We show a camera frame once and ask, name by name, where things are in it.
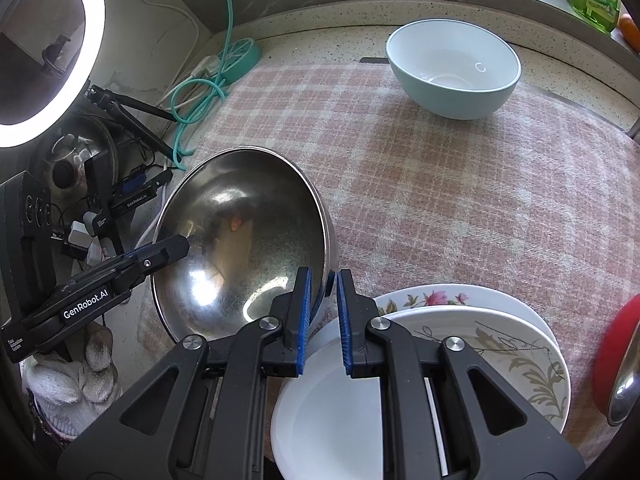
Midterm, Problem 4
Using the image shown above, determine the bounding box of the white plate grey leaf pattern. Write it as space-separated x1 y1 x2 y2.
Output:
271 304 573 480

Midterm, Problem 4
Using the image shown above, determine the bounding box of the pink floral deep plate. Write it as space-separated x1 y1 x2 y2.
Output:
304 283 561 361

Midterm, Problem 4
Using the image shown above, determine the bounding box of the large stainless steel bowl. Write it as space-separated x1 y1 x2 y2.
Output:
151 146 337 341

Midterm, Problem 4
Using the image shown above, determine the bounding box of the red steel bowl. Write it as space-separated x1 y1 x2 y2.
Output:
592 295 639 427

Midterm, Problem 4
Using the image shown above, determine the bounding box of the light blue ceramic bowl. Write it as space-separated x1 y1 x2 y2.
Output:
385 18 522 120

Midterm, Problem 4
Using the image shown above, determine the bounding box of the left white gloved hand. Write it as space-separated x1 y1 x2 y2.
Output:
20 322 122 442

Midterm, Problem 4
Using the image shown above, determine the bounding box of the black handheld device on stand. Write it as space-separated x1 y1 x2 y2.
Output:
82 152 172 255

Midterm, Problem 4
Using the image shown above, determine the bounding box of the black tripod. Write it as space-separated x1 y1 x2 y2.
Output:
86 84 177 159

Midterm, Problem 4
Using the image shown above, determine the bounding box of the pink plaid cloth mat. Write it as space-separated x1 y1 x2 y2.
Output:
134 62 640 466

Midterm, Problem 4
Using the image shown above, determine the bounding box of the orange fruit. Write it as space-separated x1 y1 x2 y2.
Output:
617 13 640 53

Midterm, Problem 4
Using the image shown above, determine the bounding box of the teal hose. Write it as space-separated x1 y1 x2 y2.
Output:
169 0 241 172

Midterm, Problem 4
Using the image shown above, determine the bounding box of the teal hose reel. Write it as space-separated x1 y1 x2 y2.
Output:
218 38 262 84

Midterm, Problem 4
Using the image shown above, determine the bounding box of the white ring light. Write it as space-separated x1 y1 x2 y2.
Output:
1 0 105 148

